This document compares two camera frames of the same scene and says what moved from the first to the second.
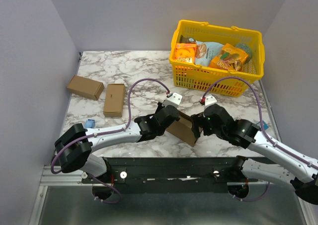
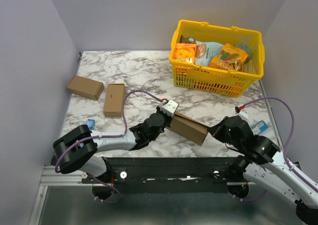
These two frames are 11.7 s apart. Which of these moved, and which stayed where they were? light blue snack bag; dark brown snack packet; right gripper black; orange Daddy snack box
Moved: right gripper black
Stayed: orange Daddy snack box; dark brown snack packet; light blue snack bag
